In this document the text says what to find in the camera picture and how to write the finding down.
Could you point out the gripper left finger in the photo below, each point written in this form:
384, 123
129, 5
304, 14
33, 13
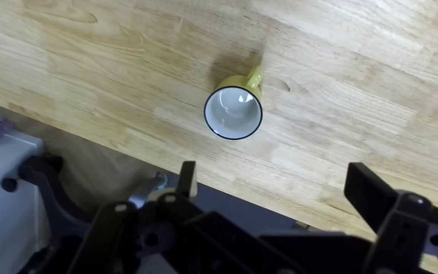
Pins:
183, 224

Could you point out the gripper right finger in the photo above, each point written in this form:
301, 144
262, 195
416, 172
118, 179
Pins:
401, 228

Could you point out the silver metal clamp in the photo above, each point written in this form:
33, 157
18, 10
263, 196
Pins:
145, 190

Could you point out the yellow mug with white inside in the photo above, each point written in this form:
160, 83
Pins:
233, 112

